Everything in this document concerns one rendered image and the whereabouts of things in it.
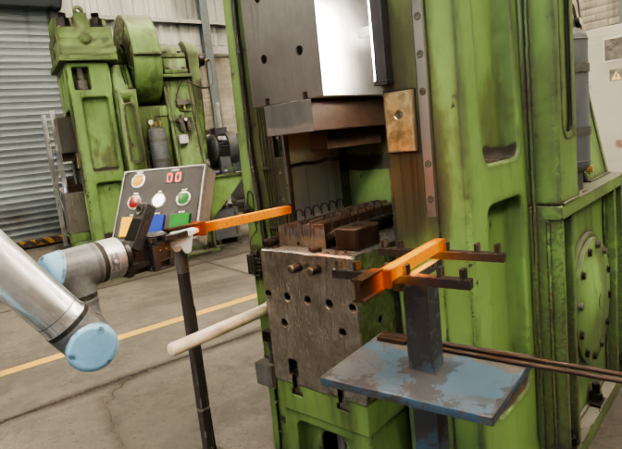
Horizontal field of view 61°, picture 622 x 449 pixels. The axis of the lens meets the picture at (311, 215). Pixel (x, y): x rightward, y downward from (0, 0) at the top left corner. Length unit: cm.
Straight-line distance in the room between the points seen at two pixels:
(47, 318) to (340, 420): 99
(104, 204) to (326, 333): 490
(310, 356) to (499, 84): 105
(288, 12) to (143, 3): 881
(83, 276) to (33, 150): 816
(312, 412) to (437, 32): 120
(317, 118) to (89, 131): 487
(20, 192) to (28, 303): 824
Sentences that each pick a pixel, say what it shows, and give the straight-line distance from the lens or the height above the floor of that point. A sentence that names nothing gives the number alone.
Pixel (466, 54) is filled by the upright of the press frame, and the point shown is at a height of 143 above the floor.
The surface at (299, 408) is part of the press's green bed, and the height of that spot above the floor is 38.
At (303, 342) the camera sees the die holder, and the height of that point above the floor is 62.
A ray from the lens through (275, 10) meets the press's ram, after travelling 168.
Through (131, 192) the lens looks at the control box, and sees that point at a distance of 204.
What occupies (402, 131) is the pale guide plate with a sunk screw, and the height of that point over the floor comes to 124.
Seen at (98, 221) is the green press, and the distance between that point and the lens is 625.
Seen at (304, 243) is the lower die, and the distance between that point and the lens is 166.
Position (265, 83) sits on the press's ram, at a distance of 170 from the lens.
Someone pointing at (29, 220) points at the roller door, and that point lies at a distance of 928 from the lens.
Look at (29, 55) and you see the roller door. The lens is 946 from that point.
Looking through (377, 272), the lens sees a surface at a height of 99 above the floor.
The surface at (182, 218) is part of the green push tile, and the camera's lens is 186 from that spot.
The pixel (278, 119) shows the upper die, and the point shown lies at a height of 132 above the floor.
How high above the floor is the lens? 125
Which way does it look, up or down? 8 degrees down
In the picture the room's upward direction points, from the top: 6 degrees counter-clockwise
